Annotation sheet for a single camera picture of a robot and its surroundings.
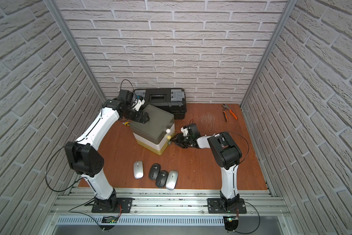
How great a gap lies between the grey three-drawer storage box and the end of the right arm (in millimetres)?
42

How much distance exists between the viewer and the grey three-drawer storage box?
801mm

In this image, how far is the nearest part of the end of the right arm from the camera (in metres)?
0.82
